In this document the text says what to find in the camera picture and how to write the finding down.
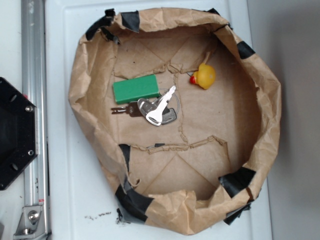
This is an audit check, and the yellow rubber duck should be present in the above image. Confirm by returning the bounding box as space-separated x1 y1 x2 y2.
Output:
189 63 216 90

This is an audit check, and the silver key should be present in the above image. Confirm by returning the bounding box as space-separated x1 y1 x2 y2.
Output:
145 85 176 127

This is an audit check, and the grey-headed key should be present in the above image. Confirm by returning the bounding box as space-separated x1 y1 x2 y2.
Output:
137 98 177 125

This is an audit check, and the brown paper bag tray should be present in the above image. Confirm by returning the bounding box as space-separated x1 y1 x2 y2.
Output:
68 8 281 235

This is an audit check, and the dark small key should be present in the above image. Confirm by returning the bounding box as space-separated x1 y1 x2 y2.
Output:
111 101 143 118

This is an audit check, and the green rectangular block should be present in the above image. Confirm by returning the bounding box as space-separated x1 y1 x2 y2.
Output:
113 74 160 105

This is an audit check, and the white tray surface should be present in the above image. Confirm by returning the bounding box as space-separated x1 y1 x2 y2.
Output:
45 0 272 240

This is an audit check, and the thin wire key ring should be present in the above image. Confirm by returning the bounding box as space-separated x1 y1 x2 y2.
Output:
158 88 181 115

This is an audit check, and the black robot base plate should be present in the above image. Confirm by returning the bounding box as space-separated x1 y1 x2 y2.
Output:
0 77 38 191

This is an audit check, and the aluminium extrusion rail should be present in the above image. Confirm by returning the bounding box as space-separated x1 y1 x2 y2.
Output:
21 0 52 240

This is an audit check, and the metal corner bracket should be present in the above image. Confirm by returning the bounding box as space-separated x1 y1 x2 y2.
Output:
13 205 45 240

